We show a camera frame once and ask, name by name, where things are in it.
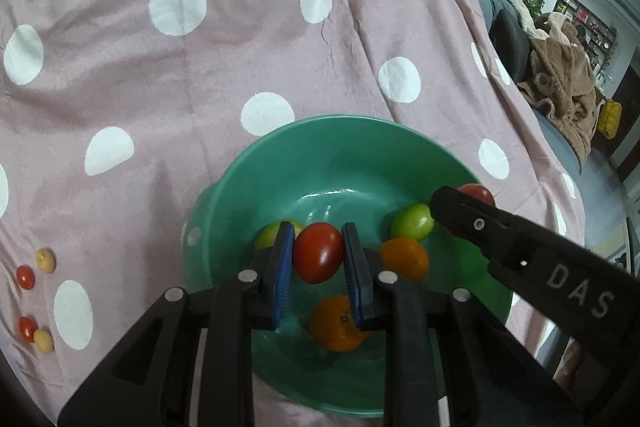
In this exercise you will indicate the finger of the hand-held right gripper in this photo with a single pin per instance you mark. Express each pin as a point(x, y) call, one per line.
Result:
point(465, 217)

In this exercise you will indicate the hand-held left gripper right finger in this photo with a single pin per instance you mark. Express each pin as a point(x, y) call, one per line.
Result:
point(352, 277)

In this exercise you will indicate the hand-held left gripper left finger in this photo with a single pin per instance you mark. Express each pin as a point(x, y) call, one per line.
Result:
point(284, 277)

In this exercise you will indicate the large red tomato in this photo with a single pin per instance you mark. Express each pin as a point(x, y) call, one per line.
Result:
point(477, 194)
point(317, 252)

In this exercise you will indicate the green round fruit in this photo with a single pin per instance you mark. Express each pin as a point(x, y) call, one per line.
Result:
point(410, 221)
point(267, 234)

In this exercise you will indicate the orange tomato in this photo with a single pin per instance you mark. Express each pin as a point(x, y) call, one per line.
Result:
point(405, 259)
point(330, 322)

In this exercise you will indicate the green plastic bowl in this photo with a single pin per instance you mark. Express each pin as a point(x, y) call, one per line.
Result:
point(325, 157)

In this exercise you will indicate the brown fleece blanket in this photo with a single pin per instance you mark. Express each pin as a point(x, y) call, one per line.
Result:
point(560, 77)

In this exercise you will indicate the yellow bag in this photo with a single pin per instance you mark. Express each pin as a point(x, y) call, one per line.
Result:
point(610, 118)

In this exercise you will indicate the small yellow cherry tomato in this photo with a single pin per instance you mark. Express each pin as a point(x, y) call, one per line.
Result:
point(43, 341)
point(45, 260)

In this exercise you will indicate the pink polka dot blanket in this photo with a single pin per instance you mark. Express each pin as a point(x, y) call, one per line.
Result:
point(250, 32)

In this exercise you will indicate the small red cherry tomato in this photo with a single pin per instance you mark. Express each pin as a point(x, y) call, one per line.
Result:
point(25, 277)
point(27, 328)

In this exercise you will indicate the wall shelving with goods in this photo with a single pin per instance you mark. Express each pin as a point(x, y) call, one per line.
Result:
point(590, 19)

